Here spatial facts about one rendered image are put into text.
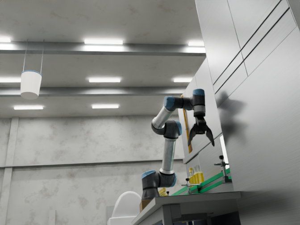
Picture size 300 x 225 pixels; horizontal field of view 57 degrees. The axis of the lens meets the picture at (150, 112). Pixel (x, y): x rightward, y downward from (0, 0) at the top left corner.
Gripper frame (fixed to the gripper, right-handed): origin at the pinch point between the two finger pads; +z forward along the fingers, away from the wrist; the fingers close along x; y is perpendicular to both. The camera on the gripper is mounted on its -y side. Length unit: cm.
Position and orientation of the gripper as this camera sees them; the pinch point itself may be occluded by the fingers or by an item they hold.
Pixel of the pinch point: (201, 146)
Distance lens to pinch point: 164.0
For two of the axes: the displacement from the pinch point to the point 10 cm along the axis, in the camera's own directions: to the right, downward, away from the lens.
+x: -10.0, -0.2, -0.2
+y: -0.2, 2.7, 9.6
